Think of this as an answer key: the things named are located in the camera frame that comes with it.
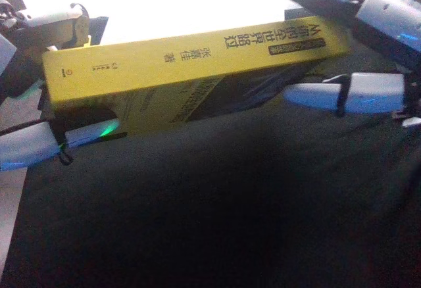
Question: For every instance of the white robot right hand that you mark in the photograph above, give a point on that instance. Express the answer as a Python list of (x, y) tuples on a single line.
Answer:
[(42, 25)]

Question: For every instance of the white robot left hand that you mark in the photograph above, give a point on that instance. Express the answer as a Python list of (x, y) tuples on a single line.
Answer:
[(388, 15)]

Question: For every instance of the yellow book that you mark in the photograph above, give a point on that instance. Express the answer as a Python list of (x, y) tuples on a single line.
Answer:
[(164, 71)]

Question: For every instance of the black cloth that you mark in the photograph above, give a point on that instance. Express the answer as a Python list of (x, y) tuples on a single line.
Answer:
[(230, 202)]

